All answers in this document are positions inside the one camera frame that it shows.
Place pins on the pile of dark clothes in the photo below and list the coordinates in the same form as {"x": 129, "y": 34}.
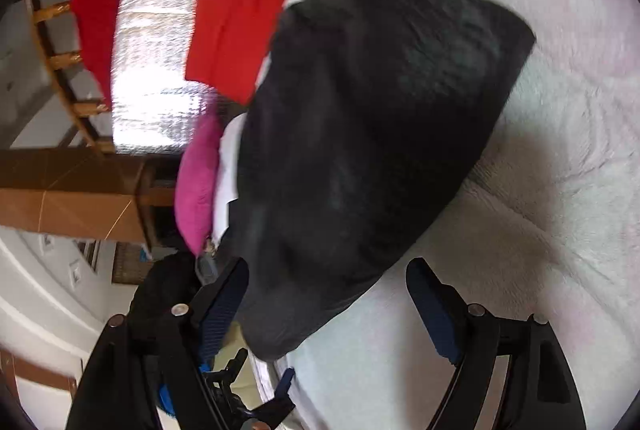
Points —
{"x": 160, "y": 280}

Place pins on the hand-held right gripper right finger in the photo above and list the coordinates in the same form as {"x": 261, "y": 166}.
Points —
{"x": 435, "y": 315}

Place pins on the red pillow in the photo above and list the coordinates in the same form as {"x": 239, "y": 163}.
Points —
{"x": 225, "y": 35}

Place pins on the silver foil mat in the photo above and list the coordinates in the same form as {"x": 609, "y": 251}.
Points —
{"x": 155, "y": 35}

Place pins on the black jacket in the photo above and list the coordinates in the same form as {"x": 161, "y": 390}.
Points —
{"x": 360, "y": 135}

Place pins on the dark wooden bedside table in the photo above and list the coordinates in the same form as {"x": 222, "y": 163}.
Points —
{"x": 150, "y": 190}

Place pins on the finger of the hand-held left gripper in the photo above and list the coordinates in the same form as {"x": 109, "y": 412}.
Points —
{"x": 232, "y": 367}
{"x": 286, "y": 382}

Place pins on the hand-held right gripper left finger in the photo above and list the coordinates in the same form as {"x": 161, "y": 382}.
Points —
{"x": 222, "y": 305}

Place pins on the white bedspread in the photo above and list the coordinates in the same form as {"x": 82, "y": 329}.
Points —
{"x": 550, "y": 160}

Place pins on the wooden chair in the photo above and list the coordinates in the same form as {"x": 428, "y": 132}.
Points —
{"x": 65, "y": 60}

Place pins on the magenta pillow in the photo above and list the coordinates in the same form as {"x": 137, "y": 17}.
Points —
{"x": 195, "y": 190}

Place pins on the red cloth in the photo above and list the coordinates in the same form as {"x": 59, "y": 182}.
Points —
{"x": 97, "y": 10}

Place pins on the wall picture frame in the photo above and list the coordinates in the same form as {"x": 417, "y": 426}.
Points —
{"x": 89, "y": 255}

